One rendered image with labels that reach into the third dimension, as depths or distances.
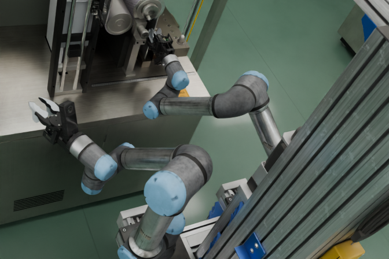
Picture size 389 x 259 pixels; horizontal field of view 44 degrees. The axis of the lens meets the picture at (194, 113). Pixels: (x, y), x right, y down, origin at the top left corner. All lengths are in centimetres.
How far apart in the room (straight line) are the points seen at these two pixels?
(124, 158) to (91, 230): 123
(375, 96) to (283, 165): 37
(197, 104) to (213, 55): 217
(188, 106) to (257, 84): 28
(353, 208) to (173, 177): 46
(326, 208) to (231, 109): 69
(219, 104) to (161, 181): 60
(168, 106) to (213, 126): 154
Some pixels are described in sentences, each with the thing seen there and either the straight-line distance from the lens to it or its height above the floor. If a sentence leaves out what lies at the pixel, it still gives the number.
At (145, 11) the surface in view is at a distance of 210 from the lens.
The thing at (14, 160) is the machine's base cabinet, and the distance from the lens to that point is 221.
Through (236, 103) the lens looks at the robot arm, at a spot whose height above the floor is 129.
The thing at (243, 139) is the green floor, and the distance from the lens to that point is 350.
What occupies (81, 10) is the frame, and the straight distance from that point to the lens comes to 188.
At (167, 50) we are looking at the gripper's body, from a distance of 209.
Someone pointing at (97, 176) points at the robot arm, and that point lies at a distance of 155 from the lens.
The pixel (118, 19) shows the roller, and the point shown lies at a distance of 211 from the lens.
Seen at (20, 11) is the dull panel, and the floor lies 98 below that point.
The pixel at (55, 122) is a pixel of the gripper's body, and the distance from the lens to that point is 161.
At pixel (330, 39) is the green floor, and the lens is 492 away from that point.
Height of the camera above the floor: 250
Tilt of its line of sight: 46 degrees down
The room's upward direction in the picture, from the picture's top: 25 degrees clockwise
